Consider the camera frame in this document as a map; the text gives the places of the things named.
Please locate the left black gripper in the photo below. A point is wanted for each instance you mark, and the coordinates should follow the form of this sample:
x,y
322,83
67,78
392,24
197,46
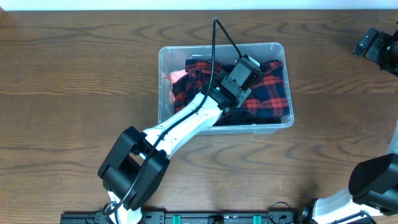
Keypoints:
x,y
244,98

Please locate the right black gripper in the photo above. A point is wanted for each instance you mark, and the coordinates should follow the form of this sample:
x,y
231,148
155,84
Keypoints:
x,y
383,40

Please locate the red navy plaid shirt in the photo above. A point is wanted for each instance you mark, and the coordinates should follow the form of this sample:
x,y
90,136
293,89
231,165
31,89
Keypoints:
x,y
267,99

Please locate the black garment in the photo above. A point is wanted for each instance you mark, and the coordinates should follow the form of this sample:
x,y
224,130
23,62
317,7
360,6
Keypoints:
x,y
245,119

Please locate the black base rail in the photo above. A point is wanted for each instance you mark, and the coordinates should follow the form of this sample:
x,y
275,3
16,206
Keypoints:
x,y
186,218

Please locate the pink shirt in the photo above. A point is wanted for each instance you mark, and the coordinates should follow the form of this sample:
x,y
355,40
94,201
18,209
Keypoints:
x,y
173,78

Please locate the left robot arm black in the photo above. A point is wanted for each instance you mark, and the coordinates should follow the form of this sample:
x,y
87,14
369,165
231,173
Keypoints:
x,y
137,162

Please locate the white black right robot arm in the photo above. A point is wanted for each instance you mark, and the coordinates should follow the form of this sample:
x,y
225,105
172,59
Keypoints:
x,y
372,188

